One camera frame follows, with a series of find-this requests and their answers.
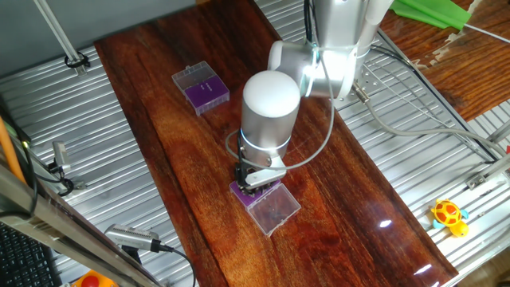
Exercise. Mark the yellow orange turtle toy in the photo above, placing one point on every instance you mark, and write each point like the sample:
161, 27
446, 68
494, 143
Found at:
448, 215

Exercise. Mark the silver ribbed camera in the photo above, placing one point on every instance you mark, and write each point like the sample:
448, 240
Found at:
131, 237

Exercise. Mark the aluminium strut with bracket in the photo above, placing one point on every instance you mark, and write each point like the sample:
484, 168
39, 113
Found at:
476, 181

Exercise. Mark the large aluminium frame beam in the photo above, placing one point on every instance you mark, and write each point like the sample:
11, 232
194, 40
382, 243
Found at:
60, 235

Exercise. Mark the purple pipette tip box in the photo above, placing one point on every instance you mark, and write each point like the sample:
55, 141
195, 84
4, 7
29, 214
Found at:
275, 209
207, 93

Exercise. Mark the black keyboard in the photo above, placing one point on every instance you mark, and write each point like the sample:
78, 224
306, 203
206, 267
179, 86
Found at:
24, 263

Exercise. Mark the orange emergency stop button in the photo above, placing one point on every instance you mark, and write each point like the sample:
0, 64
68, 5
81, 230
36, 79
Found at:
91, 280

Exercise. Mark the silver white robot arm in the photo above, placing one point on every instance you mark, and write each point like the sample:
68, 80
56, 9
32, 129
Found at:
271, 115

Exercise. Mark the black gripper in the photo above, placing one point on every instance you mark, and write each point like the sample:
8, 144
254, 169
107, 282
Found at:
261, 188

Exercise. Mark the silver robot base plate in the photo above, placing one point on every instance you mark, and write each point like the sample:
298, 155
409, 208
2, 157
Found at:
370, 79

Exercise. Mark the black camera stand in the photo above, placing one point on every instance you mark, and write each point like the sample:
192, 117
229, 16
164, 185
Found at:
131, 254

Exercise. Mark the green cloth flag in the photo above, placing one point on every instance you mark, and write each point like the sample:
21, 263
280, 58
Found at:
434, 12

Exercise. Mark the small grey camera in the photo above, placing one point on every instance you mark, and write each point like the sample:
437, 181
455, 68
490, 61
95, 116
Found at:
60, 155

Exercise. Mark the orange tube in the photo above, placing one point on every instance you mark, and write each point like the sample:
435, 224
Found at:
9, 153

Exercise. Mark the dark wooden board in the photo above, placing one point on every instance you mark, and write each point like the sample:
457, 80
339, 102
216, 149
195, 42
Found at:
318, 179

